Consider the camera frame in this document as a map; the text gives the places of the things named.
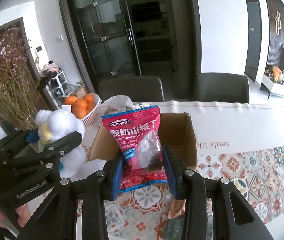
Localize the white plush toy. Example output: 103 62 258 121
35 109 86 178

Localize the red hawthorn snack bag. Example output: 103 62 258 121
102 105 167 193

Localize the brown cardboard box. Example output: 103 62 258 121
87 113 197 169

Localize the orange fruit front left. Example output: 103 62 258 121
71 105 87 119

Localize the orange fruit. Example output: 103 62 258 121
64 95 78 106
83 93 95 104
71 105 87 119
73 98 87 108
86 102 96 114

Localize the orange fruit back left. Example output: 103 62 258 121
64 95 78 106

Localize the orange fruit front centre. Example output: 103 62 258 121
73 98 87 108

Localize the white plastic fruit basket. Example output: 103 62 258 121
81 93 102 127

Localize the white shoe rack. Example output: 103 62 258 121
48 71 68 98

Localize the orange fruit middle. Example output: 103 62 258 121
86 102 96 114

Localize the orange fruit back right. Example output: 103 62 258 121
83 93 95 104

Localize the dark green glitter pouch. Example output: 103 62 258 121
162 213 214 240

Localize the floral fabric tissue pouch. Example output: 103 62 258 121
101 95 133 116

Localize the dark chair left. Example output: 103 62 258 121
98 76 165 102

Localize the dark chair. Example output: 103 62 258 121
194 73 249 103
98 76 165 102

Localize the glass vase with dried flowers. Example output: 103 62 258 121
0 25 37 130

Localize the dark chair right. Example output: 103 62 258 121
194 73 249 103

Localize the patterned white table runner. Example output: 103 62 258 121
106 101 284 239

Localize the black glass door cabinet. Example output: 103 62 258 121
58 0 196 96

